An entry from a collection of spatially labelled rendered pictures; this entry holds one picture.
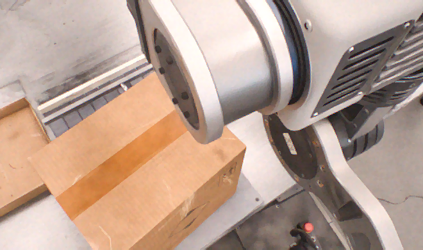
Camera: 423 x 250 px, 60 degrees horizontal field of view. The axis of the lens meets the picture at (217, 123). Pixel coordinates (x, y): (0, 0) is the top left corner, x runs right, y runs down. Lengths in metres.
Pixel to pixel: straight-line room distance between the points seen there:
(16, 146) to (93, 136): 0.42
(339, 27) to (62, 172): 0.53
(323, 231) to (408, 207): 0.58
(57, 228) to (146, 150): 0.38
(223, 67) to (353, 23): 0.09
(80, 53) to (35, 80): 0.15
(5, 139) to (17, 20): 0.42
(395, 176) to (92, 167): 1.65
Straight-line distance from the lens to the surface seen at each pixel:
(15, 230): 1.00
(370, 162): 2.02
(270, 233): 1.50
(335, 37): 0.27
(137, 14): 0.34
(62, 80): 1.14
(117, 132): 0.67
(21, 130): 1.09
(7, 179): 1.05
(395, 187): 2.02
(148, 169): 0.64
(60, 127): 1.00
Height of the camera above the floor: 1.71
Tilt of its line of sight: 62 degrees down
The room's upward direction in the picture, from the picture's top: 4 degrees clockwise
